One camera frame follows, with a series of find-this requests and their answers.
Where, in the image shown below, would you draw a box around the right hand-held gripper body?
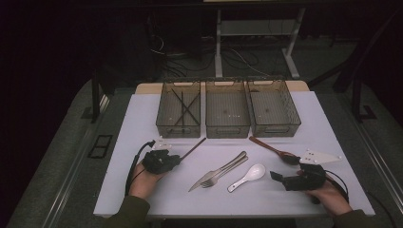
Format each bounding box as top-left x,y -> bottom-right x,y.
281,148 -> 343,192

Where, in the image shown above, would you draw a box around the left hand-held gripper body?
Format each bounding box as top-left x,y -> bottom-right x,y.
141,136 -> 182,175

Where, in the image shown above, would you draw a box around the white ceramic spoon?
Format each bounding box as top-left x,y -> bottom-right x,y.
226,163 -> 266,194

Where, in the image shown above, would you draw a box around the brown wooden spoon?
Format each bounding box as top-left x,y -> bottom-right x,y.
248,136 -> 300,165

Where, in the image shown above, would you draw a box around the silver forks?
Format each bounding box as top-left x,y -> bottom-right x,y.
187,150 -> 248,193

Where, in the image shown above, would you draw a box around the metal fork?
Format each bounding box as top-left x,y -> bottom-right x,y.
201,155 -> 250,189

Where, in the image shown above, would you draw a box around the brown translucent plastic bin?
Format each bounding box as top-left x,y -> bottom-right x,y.
246,77 -> 302,139
204,79 -> 252,140
155,79 -> 202,140

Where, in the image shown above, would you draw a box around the person's left hand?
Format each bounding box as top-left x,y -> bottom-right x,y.
127,161 -> 169,201

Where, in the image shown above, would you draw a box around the person's right hand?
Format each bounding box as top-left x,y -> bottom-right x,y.
304,180 -> 354,217

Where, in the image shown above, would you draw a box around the white table sheet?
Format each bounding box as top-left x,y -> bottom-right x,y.
93,90 -> 376,219

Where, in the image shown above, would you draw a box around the black metal stand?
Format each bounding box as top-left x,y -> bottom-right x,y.
308,12 -> 403,124
90,67 -> 111,124

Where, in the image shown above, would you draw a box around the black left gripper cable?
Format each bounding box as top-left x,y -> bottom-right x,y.
125,140 -> 157,198

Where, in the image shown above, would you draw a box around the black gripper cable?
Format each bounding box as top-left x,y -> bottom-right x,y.
324,169 -> 350,204
125,140 -> 157,198

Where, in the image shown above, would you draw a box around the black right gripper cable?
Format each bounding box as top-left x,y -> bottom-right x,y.
324,169 -> 350,204

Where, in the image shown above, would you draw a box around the tangle of floor cables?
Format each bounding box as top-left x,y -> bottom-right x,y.
146,32 -> 275,80

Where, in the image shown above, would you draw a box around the white metal desk frame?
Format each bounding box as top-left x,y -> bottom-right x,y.
214,8 -> 307,80

